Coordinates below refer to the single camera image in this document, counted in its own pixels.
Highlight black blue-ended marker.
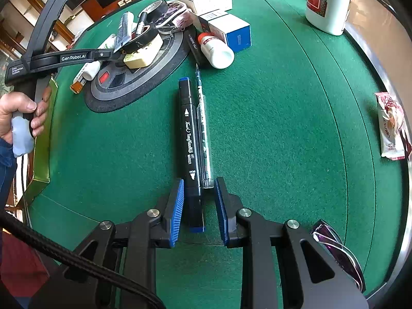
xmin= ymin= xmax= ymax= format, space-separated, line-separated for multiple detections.
xmin=178 ymin=77 xmax=205 ymax=233

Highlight person's left hand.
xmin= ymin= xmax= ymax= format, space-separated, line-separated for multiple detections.
xmin=0 ymin=87 xmax=52 ymax=143

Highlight large white bottle red label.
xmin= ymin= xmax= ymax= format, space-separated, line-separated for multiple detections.
xmin=305 ymin=0 xmax=355 ymax=36

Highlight grey white tube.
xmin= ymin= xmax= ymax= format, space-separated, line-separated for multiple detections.
xmin=116 ymin=11 xmax=134 ymax=47

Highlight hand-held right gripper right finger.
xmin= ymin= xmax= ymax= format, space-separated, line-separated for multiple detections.
xmin=215 ymin=176 xmax=369 ymax=309

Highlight white barcode box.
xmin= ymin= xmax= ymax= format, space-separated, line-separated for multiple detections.
xmin=199 ymin=9 xmax=230 ymax=23

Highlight clear pen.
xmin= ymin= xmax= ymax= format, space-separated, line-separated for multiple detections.
xmin=195 ymin=64 xmax=214 ymax=189

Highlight red snack packet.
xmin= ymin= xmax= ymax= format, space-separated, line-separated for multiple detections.
xmin=374 ymin=92 xmax=412 ymax=161

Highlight round grey table control panel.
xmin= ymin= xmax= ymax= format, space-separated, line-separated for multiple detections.
xmin=84 ymin=27 xmax=190 ymax=114

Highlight black braided cable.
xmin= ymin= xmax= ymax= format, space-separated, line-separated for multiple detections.
xmin=0 ymin=206 xmax=166 ymax=309

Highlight clear case with purple print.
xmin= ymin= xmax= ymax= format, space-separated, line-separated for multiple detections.
xmin=154 ymin=2 xmax=194 ymax=34

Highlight small black marker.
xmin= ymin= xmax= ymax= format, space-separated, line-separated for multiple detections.
xmin=135 ymin=11 xmax=149 ymax=37

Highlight blue and white box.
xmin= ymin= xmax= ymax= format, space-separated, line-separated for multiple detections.
xmin=208 ymin=15 xmax=252 ymax=54

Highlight white brown-capped tube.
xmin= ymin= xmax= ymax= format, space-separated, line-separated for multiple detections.
xmin=70 ymin=59 xmax=102 ymax=95

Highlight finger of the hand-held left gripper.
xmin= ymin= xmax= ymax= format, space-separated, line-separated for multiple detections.
xmin=110 ymin=49 xmax=133 ymax=68

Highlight glasses in clear wrap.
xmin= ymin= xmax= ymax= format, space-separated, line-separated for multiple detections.
xmin=309 ymin=219 xmax=367 ymax=293

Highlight black slim box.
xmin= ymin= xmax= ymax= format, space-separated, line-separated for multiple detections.
xmin=184 ymin=27 xmax=210 ymax=68

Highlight black tape roll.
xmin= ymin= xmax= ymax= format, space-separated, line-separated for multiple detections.
xmin=121 ymin=26 xmax=160 ymax=54
xmin=138 ymin=0 xmax=169 ymax=23

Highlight white pill bottle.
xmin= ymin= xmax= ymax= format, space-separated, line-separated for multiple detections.
xmin=197 ymin=32 xmax=235 ymax=70

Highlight white green-print tube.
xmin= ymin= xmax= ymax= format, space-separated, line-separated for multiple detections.
xmin=97 ymin=34 xmax=116 ymax=52

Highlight wooden wall shelf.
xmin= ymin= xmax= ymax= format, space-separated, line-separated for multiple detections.
xmin=0 ymin=0 xmax=49 ymax=62

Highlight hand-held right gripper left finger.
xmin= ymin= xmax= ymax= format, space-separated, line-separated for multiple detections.
xmin=27 ymin=178 xmax=185 ymax=309

